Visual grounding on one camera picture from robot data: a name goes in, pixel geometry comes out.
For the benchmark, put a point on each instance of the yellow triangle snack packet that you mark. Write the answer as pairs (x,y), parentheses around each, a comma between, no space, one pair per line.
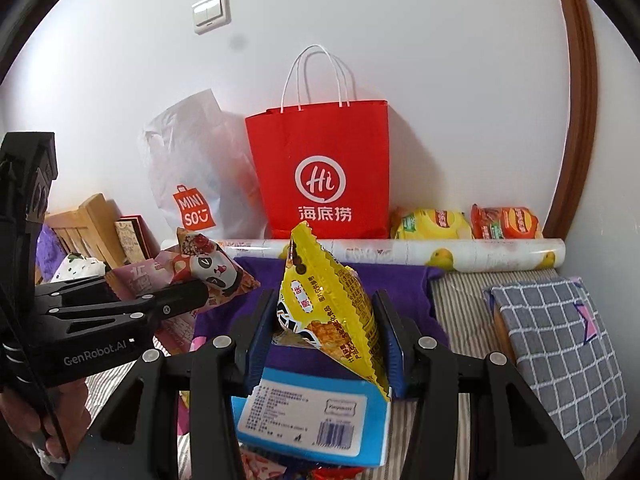
(324,302)

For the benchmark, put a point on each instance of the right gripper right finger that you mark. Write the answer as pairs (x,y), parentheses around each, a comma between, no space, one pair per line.
(511,436)

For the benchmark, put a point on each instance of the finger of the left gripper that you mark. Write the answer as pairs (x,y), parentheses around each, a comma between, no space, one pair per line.
(165,299)

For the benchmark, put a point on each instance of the red Haidilao paper bag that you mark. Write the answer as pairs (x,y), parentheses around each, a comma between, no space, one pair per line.
(325,163)

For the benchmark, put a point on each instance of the small red snack packet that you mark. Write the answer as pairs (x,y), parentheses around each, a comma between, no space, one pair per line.
(334,473)

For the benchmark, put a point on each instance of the white Miniso plastic bag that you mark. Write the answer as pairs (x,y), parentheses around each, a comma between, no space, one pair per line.
(200,171)

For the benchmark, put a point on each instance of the grey checked fabric bundle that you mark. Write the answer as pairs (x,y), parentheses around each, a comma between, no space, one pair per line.
(563,351)

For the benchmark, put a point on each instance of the white spotted plush pillow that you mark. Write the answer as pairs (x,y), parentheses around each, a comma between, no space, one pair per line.
(75,267)

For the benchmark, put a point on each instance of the orange chips bag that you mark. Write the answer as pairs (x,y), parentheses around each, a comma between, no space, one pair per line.
(504,223)

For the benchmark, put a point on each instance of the blue tissue box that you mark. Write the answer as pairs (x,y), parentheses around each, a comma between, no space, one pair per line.
(326,420)

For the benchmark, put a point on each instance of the white wall switch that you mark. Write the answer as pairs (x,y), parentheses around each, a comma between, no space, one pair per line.
(208,15)

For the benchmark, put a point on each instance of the yellow chips bag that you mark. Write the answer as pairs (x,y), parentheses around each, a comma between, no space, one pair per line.
(430,224)

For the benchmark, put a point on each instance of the wooden headboard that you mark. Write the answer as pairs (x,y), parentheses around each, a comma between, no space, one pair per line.
(88,230)

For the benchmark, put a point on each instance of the pink yellow snack packet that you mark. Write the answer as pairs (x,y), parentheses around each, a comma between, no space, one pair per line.
(183,439)

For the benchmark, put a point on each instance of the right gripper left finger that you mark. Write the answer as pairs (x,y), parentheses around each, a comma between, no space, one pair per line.
(135,435)

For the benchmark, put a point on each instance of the left hand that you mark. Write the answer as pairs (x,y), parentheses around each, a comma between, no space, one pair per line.
(73,418)

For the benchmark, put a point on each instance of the strawberry candy bag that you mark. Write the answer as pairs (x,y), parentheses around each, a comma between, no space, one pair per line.
(257,467)

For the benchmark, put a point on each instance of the panda print snack packet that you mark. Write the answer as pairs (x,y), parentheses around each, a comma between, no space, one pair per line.
(197,258)

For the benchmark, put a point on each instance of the brown wooden door frame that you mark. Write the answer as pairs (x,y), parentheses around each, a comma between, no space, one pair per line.
(582,118)

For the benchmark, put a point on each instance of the lemon print paper roll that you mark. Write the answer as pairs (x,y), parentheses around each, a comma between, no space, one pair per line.
(466,256)

